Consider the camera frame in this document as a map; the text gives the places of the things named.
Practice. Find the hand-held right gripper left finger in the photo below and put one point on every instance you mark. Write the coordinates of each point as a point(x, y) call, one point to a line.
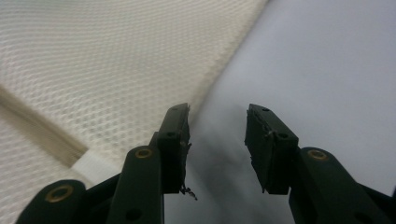
point(173, 146)

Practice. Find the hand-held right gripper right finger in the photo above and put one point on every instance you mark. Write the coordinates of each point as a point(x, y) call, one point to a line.
point(270, 149)

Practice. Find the white mesh laundry bag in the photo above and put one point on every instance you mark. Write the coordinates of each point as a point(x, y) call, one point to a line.
point(102, 81)

